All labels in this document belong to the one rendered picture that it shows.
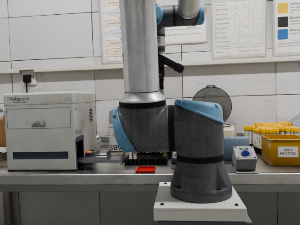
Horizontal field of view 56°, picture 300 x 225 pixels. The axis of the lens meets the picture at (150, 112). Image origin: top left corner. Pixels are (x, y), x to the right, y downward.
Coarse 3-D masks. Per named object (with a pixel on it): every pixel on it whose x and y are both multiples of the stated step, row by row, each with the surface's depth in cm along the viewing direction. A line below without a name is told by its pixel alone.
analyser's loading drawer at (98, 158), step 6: (96, 150) 108; (108, 150) 108; (96, 156) 108; (102, 156) 112; (108, 156) 108; (114, 156) 111; (120, 156) 105; (78, 162) 107; (84, 162) 107; (90, 162) 107; (96, 162) 106; (102, 162) 106; (108, 162) 106; (114, 162) 106; (120, 162) 106
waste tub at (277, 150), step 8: (264, 136) 111; (272, 136) 115; (280, 136) 114; (288, 136) 114; (296, 136) 111; (264, 144) 110; (272, 144) 103; (280, 144) 103; (288, 144) 102; (296, 144) 102; (264, 152) 111; (272, 152) 103; (280, 152) 103; (288, 152) 102; (296, 152) 102; (264, 160) 111; (272, 160) 103; (280, 160) 103; (288, 160) 102; (296, 160) 102
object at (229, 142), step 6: (228, 138) 110; (234, 138) 110; (240, 138) 110; (246, 138) 109; (228, 144) 111; (234, 144) 110; (240, 144) 110; (246, 144) 109; (228, 150) 111; (228, 156) 111; (228, 162) 109
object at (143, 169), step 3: (138, 168) 106; (141, 168) 106; (144, 168) 106; (147, 168) 106; (150, 168) 106; (153, 168) 106; (135, 171) 100; (138, 171) 100; (141, 171) 100; (144, 171) 100; (147, 171) 100; (150, 171) 100; (153, 171) 100
